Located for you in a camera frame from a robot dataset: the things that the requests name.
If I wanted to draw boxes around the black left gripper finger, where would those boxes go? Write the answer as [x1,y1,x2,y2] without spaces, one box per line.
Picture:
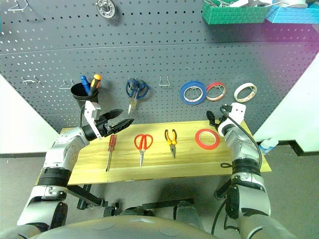
[99,109,124,122]
[110,119,135,134]

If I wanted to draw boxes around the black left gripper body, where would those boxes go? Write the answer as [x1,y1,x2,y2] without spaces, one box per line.
[95,119,116,137]

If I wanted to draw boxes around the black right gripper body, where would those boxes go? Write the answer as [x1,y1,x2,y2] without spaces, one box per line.
[206,110,217,128]

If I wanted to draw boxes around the wide red tape roll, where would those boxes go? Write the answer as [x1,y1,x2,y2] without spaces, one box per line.
[194,128,221,151]

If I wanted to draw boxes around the red handled scissors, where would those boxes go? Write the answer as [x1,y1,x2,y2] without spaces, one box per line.
[134,133,154,168]

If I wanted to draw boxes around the orange black handled pliers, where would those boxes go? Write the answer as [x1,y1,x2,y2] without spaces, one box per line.
[163,128,178,160]

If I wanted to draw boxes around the black cup holder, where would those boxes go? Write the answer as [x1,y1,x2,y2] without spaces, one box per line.
[70,83,100,118]

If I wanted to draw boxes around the thin red tape roll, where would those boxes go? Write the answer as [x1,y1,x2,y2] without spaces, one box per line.
[206,81,228,102]

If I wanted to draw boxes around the blue tape roll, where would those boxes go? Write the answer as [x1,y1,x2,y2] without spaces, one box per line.
[179,80,208,106]

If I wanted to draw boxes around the white tape roll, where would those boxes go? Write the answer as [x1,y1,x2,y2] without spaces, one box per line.
[233,82,258,104]

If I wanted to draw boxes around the clear plastic bottle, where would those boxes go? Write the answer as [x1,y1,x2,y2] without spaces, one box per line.
[258,137,279,154]

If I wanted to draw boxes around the grey perforated pegboard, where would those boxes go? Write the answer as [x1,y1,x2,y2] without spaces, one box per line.
[0,0,319,136]

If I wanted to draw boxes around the grey left robot leg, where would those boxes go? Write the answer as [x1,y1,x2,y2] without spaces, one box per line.
[119,206,153,218]

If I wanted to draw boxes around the grey robot leg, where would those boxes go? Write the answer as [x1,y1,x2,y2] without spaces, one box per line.
[119,206,153,218]
[172,200,205,233]

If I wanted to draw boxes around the grey right robot leg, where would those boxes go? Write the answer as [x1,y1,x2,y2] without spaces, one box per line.
[172,200,205,233]

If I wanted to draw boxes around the grey robot torso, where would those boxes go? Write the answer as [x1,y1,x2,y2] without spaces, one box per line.
[0,215,221,239]

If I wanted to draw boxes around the metal ball bearing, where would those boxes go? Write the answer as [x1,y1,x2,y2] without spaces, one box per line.
[96,0,117,19]

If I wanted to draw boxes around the green brick pattern box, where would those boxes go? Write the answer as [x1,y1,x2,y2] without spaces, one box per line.
[201,0,271,25]

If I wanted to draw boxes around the blue brick pattern box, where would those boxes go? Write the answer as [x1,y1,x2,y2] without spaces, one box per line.
[265,3,319,24]

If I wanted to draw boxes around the red handled screwdriver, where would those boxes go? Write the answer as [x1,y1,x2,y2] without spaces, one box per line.
[105,133,118,173]

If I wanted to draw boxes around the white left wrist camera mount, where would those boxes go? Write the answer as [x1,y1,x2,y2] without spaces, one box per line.
[83,101,102,140]

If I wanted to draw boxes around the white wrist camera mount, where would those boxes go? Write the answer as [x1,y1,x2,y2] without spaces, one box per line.
[83,101,102,140]
[229,102,247,123]

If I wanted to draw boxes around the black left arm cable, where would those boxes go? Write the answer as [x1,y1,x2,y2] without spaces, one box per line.
[79,106,87,128]

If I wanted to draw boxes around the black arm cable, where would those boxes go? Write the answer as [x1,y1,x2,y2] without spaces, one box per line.
[219,104,263,173]
[79,106,87,128]

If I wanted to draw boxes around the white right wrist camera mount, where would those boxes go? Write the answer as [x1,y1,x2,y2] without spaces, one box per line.
[229,102,247,123]

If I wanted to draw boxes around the orange black handled screwdriver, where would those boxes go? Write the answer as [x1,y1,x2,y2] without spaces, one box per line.
[88,74,103,97]

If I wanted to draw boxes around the blue handled scissors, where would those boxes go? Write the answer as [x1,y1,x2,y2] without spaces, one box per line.
[126,77,151,116]

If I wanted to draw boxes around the blue handled screwdriver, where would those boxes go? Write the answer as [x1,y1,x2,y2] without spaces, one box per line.
[79,75,92,97]

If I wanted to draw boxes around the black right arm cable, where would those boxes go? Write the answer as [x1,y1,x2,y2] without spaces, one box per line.
[219,104,263,173]

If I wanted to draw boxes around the silver wire pegboard hook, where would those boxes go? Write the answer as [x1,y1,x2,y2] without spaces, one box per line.
[59,79,75,90]
[158,75,172,87]
[7,0,29,12]
[21,76,41,85]

